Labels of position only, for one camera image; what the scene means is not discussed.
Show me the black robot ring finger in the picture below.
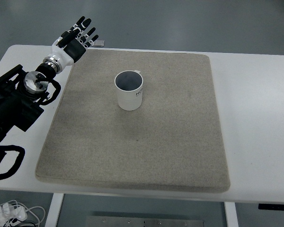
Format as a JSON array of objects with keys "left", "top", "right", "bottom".
[{"left": 77, "top": 27, "right": 96, "bottom": 42}]

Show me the white table leg right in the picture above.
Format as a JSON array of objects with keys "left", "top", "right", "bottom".
[{"left": 224, "top": 202, "right": 239, "bottom": 227}]

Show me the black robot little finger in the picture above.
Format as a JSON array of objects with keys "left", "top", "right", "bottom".
[{"left": 83, "top": 35, "right": 98, "bottom": 47}]

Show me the white cables bundle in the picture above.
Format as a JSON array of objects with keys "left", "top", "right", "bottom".
[{"left": 0, "top": 200, "right": 47, "bottom": 227}]

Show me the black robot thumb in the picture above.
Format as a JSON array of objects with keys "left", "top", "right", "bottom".
[{"left": 57, "top": 31, "right": 76, "bottom": 47}]

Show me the white cup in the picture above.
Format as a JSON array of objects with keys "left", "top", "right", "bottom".
[{"left": 114, "top": 70, "right": 143, "bottom": 111}]

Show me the white table leg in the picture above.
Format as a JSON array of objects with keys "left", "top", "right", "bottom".
[
  {"left": 45, "top": 193, "right": 64, "bottom": 227},
  {"left": 224, "top": 202, "right": 239, "bottom": 227}
]

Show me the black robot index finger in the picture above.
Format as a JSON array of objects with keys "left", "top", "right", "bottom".
[{"left": 68, "top": 16, "right": 85, "bottom": 32}]

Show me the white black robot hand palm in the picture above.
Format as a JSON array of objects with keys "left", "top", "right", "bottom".
[{"left": 52, "top": 37, "right": 86, "bottom": 65}]

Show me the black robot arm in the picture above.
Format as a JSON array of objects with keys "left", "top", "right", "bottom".
[{"left": 0, "top": 17, "right": 98, "bottom": 142}]

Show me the black table control panel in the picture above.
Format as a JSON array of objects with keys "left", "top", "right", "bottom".
[{"left": 258, "top": 203, "right": 284, "bottom": 211}]

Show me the white power strip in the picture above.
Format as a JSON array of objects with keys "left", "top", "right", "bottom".
[{"left": 0, "top": 203, "right": 27, "bottom": 221}]

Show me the white table leg left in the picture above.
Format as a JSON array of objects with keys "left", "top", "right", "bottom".
[{"left": 45, "top": 193, "right": 64, "bottom": 227}]

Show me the small grey square object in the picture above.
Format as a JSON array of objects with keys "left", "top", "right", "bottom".
[{"left": 93, "top": 39, "right": 105, "bottom": 47}]

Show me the beige felt mat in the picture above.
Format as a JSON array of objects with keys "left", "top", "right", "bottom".
[{"left": 35, "top": 49, "right": 231, "bottom": 192}]

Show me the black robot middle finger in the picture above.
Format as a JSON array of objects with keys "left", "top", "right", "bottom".
[{"left": 73, "top": 18, "right": 92, "bottom": 35}]

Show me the black sleeved cable loop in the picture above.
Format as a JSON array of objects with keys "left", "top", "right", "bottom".
[{"left": 0, "top": 143, "right": 26, "bottom": 180}]

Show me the metal floor plate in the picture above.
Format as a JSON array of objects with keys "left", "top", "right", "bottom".
[{"left": 85, "top": 216, "right": 204, "bottom": 227}]

